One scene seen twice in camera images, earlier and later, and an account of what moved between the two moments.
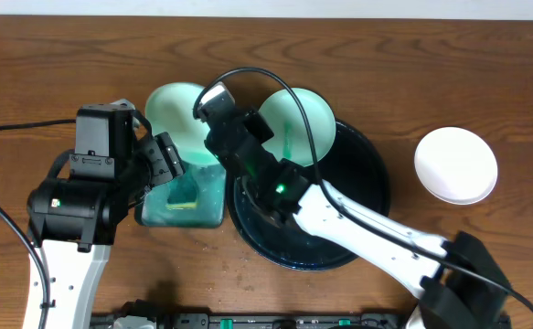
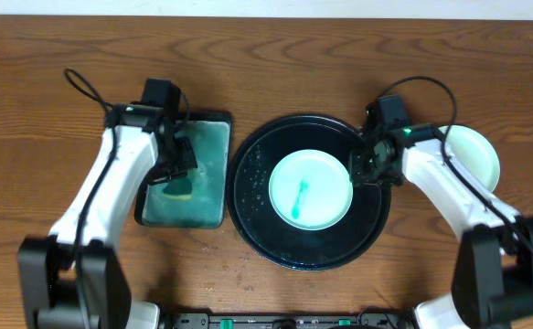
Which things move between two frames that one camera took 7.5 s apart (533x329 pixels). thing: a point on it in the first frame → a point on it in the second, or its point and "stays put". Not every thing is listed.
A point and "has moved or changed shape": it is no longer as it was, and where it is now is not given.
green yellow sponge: [182, 195] has moved or changed shape
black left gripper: [164, 160] stays put
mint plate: [291, 140] has moved or changed shape
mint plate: [170, 109] → [475, 153]
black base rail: [150, 320] stays put
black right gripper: [258, 124] → [357, 175]
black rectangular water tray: [197, 198] stays put
